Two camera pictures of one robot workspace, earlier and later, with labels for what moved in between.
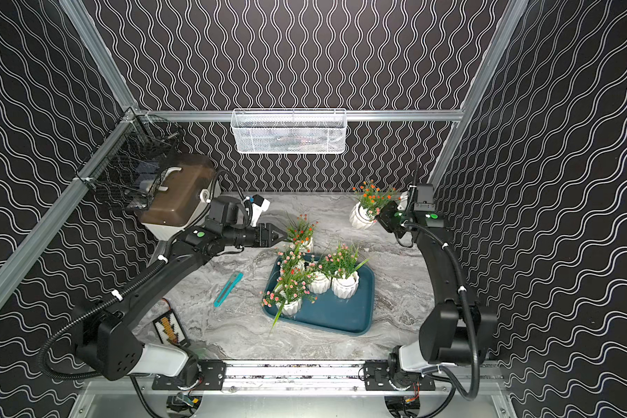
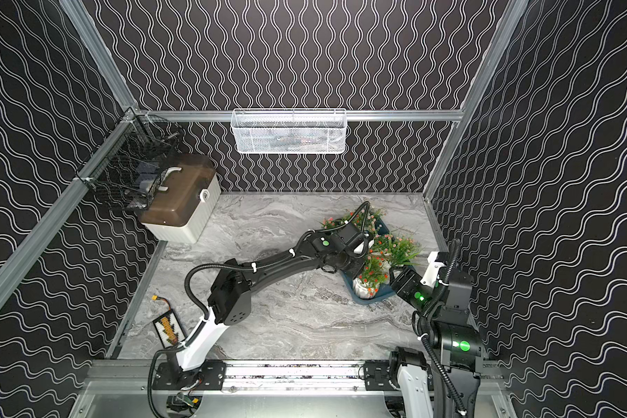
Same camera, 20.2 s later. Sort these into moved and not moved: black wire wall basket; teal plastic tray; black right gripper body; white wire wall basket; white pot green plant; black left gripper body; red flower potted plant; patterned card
Moved: red flower potted plant; black right gripper body; teal plastic tray; white pot green plant; black left gripper body
Not moved: black wire wall basket; patterned card; white wire wall basket
